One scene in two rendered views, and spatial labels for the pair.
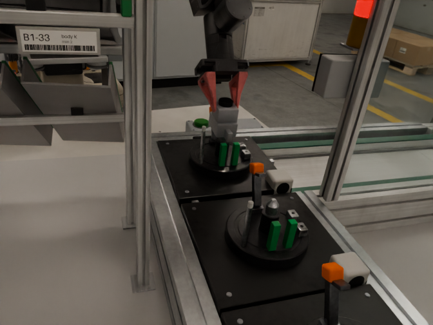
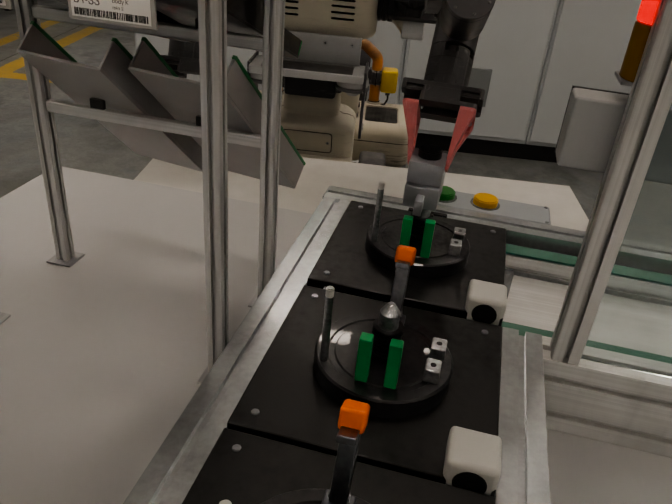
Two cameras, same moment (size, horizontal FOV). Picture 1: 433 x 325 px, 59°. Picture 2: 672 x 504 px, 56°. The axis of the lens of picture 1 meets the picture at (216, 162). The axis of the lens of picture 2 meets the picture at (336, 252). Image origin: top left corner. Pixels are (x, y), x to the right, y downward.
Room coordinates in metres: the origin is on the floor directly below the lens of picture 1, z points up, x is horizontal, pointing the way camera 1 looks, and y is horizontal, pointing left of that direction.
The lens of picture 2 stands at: (0.05, -0.31, 1.40)
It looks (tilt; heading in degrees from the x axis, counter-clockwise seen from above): 30 degrees down; 32
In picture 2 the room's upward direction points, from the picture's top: 5 degrees clockwise
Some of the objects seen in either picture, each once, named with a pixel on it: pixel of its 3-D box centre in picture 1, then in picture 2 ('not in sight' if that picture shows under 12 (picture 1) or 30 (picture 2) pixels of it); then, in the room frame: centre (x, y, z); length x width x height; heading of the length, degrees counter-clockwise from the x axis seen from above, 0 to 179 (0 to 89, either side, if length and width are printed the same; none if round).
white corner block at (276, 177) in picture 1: (278, 182); (484, 304); (0.69, -0.13, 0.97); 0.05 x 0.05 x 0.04; 20
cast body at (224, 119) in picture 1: (225, 117); (425, 176); (0.74, -0.01, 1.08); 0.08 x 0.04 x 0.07; 20
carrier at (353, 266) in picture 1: (270, 218); (386, 335); (0.50, -0.10, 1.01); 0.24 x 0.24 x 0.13; 20
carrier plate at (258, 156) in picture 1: (220, 166); (415, 256); (0.74, -0.01, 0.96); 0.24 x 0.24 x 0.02; 20
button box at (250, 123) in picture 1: (224, 133); (481, 219); (0.98, -0.01, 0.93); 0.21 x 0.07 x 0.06; 110
